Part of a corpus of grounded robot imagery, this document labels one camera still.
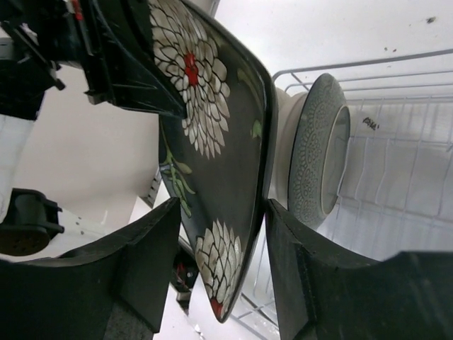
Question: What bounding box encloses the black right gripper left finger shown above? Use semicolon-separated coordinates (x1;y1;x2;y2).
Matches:
1;198;180;339

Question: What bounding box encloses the blue and white patterned plate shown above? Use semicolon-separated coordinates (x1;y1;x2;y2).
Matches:
287;73;350;230

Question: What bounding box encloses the dark square patterned plate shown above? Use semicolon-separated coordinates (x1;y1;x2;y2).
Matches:
149;1;277;322

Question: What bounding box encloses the cream plate with blue centre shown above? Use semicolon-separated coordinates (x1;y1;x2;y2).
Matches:
268;88;307;208

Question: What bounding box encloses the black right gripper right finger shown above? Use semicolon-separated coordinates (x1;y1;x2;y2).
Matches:
266;199;452;339

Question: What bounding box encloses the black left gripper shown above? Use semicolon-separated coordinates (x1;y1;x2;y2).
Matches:
1;1;186;119

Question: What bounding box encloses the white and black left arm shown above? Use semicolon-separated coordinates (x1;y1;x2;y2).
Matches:
1;1;185;258

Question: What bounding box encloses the white wire dish rack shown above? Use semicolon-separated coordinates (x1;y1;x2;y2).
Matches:
231;49;452;339

